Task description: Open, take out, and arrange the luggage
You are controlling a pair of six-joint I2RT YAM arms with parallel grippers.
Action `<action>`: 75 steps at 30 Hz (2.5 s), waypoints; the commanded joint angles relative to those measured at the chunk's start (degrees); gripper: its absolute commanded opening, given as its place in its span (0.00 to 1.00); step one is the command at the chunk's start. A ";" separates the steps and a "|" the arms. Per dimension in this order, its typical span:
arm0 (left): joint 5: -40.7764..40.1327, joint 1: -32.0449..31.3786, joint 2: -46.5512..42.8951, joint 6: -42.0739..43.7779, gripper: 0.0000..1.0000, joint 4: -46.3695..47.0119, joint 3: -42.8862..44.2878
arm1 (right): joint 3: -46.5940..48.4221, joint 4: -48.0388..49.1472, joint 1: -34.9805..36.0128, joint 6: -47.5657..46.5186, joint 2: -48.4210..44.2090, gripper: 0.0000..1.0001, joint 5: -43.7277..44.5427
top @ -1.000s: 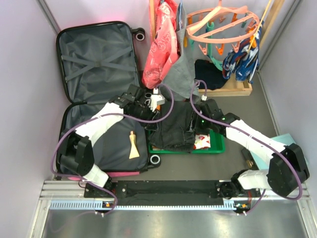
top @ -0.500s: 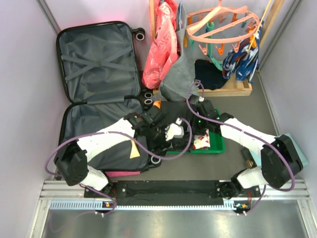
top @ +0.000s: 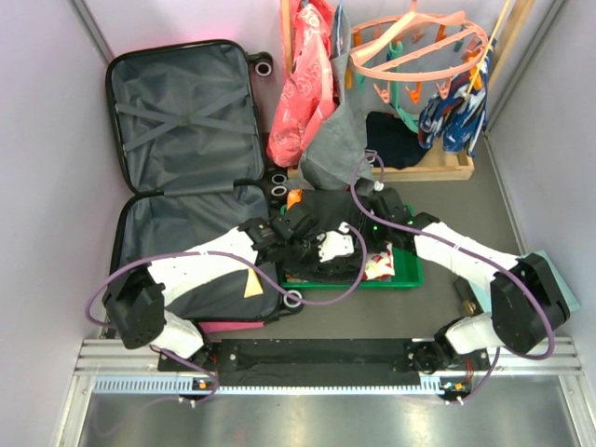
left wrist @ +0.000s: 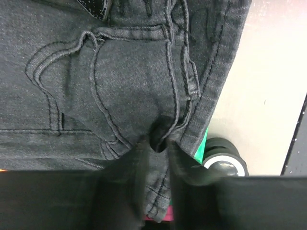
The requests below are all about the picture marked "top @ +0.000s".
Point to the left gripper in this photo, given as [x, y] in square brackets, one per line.
[315, 260]

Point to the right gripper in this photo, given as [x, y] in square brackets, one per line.
[370, 246]

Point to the white red floral garment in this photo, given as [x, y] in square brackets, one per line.
[379, 266]

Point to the green plastic tray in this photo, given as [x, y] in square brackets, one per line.
[408, 274]

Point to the orange item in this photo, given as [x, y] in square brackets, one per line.
[294, 197]

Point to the black denim jeans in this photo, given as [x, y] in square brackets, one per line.
[329, 209]

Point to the light blue plastic tray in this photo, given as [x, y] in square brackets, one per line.
[484, 300]

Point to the pink hard-shell suitcase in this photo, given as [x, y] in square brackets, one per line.
[189, 145]

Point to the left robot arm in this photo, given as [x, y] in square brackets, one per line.
[162, 299]

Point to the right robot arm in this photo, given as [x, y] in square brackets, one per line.
[527, 300]

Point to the grey hanging garment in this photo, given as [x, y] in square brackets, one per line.
[336, 157]

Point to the dark navy folded garment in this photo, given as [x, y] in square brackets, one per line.
[393, 141]

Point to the wooden clothes rack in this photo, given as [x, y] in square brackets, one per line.
[419, 167]

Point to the blue white patterned garment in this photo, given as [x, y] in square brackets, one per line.
[459, 118]

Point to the coral patterned jacket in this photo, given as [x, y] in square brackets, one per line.
[307, 97]

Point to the teal round clothes hanger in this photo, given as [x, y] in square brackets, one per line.
[395, 88]

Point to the pink round clothes hanger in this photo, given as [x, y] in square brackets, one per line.
[423, 44]

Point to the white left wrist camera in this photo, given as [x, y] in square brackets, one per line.
[335, 244]

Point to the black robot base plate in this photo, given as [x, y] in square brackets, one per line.
[325, 362]

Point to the aluminium rail frame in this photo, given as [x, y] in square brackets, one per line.
[106, 366]

